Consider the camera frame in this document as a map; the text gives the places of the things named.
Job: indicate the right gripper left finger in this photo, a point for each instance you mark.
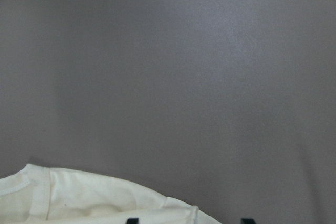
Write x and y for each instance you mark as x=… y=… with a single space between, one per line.
x=132 y=221

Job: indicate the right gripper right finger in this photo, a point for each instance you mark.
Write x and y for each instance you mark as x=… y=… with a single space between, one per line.
x=247 y=221

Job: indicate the cream long sleeve shirt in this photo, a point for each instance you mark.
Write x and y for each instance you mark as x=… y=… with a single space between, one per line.
x=39 y=194

